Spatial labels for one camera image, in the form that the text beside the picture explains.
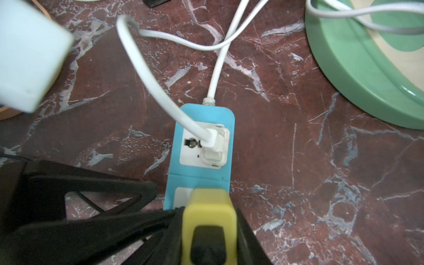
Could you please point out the green and cream desk fan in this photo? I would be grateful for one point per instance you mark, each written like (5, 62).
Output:
(373, 53)

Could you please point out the yellow USB charger plug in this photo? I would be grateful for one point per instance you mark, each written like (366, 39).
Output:
(209, 229)

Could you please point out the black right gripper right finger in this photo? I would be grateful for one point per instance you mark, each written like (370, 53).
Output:
(249, 249)

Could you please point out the white wall plug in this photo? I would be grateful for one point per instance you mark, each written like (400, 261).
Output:
(215, 152)

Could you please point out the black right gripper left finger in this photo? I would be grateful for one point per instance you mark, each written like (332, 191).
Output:
(55, 214)

